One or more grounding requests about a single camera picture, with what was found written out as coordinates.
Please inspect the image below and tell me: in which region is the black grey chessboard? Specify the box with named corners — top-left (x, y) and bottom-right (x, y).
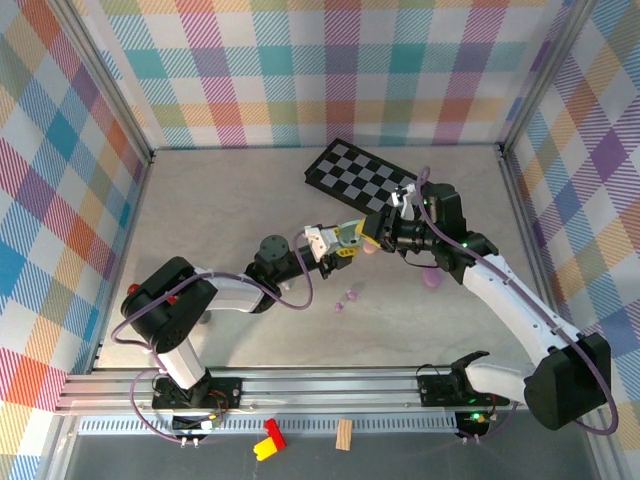
top-left (303, 138), bottom-right (426, 211)

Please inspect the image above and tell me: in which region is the red glitter toy microphone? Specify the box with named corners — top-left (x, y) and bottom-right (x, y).
top-left (127, 283), bottom-right (214, 325)

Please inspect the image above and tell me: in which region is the red toy brick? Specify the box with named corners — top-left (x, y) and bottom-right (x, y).
top-left (263, 417), bottom-right (288, 450)

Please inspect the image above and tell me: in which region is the small wooden block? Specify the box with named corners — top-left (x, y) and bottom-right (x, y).
top-left (335, 418), bottom-right (354, 453)

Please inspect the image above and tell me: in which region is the small circuit board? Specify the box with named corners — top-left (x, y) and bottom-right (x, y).
top-left (453, 409), bottom-right (494, 437)
top-left (171, 410), bottom-right (225, 435)

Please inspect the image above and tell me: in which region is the yellow toy brick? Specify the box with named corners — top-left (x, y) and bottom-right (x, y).
top-left (252, 435), bottom-right (279, 463)

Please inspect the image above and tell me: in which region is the thin black cable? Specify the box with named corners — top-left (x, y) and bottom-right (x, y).
top-left (401, 248), bottom-right (439, 267)

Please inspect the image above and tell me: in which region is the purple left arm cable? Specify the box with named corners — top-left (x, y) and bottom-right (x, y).
top-left (114, 232), bottom-right (315, 445)

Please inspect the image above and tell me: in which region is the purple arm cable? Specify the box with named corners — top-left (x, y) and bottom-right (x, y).
top-left (416, 166), bottom-right (619, 445)
top-left (114, 232), bottom-right (315, 445)

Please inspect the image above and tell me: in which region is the aluminium side rail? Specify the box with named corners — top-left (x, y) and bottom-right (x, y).
top-left (497, 144), bottom-right (594, 341)
top-left (87, 149), bottom-right (157, 375)

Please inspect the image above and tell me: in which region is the wide aluminium base rail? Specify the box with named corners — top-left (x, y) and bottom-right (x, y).
top-left (53, 366), bottom-right (609, 417)

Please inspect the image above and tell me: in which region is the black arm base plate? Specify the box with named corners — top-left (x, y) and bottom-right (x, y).
top-left (417, 373), bottom-right (512, 409)
top-left (150, 377), bottom-right (245, 412)

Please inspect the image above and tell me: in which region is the aluminium frame post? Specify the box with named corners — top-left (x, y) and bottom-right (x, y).
top-left (497, 0), bottom-right (601, 157)
top-left (47, 0), bottom-right (156, 166)
top-left (39, 414), bottom-right (80, 480)
top-left (582, 412), bottom-right (619, 480)

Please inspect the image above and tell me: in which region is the white slotted cable duct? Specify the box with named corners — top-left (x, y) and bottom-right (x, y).
top-left (77, 417), bottom-right (460, 436)

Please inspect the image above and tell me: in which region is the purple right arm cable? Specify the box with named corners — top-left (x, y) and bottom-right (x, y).
top-left (416, 166), bottom-right (619, 445)

